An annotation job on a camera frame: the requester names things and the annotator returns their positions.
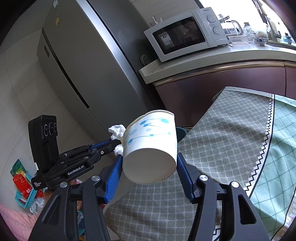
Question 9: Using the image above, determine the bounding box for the glass electric kettle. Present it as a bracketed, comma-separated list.
[219, 14, 243, 37]

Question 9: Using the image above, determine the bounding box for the pink sleeve forearm left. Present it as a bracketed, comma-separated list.
[1, 204, 38, 240]

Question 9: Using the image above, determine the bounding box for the grey refrigerator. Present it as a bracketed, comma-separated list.
[36, 0, 167, 144]

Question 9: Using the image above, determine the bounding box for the white tissue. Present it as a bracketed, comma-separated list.
[108, 125, 126, 156]

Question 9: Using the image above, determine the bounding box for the small blue-white bowl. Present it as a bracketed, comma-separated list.
[253, 38, 267, 46]

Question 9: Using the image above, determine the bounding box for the blue-dotted paper cup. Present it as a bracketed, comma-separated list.
[122, 110, 177, 184]

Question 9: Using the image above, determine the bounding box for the teal trash bin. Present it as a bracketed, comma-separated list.
[176, 126, 187, 142]

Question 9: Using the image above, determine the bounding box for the patterned tablecloth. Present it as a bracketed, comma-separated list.
[104, 87, 295, 240]

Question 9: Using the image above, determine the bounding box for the teal basket with packets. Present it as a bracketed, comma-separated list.
[10, 159, 45, 213]

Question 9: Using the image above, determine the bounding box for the kitchen window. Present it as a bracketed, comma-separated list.
[200, 1, 295, 46]

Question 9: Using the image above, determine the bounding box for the kitchen counter with cabinets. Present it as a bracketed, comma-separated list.
[139, 44, 295, 128]

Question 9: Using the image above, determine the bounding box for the white microwave oven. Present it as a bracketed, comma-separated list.
[144, 7, 228, 62]

